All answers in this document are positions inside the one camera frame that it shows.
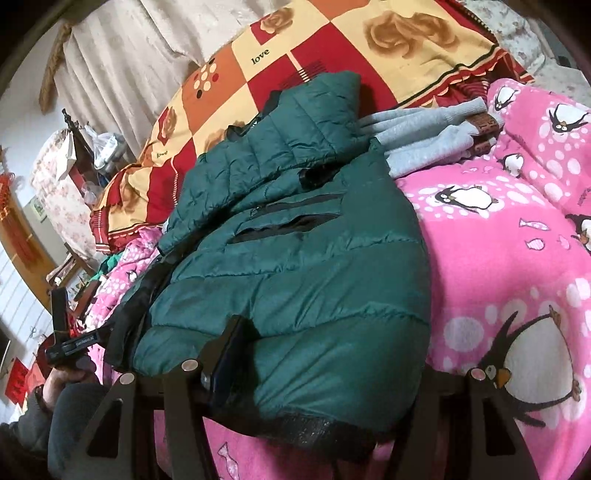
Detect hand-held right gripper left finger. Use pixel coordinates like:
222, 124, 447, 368
69, 315, 254, 480

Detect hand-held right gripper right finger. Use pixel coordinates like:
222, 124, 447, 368
406, 362, 542, 480

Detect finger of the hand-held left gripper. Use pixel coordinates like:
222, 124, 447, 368
50, 288, 69, 344

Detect green quilted puffer jacket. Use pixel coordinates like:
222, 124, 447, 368
104, 71, 432, 450

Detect person's left forearm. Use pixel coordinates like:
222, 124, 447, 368
0, 382, 112, 480

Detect person's left hand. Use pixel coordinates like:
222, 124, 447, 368
44, 355, 100, 407

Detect teal cloth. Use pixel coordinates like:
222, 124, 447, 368
90, 251, 125, 282

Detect white floral cloth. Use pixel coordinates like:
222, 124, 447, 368
31, 129, 100, 264

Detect pink penguin blanket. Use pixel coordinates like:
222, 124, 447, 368
85, 78, 591, 480

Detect clear plastic bags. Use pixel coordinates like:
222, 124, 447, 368
85, 129, 127, 174

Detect dark wooden chair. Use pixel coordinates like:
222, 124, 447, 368
60, 108, 100, 185

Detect beige curtain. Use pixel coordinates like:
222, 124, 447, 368
39, 0, 287, 160

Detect red orange patchwork quilt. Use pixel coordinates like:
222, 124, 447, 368
88, 0, 536, 254

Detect brown patterned cloth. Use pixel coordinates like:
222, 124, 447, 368
464, 113, 506, 155

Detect grey knit sweater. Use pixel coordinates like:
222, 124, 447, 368
355, 99, 490, 178

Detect white floral bedsheet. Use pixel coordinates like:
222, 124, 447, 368
455, 0, 561, 79

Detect red paper wall decoration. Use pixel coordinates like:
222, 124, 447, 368
4, 357, 44, 407

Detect red knot wall decoration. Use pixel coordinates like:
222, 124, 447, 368
0, 148, 44, 268

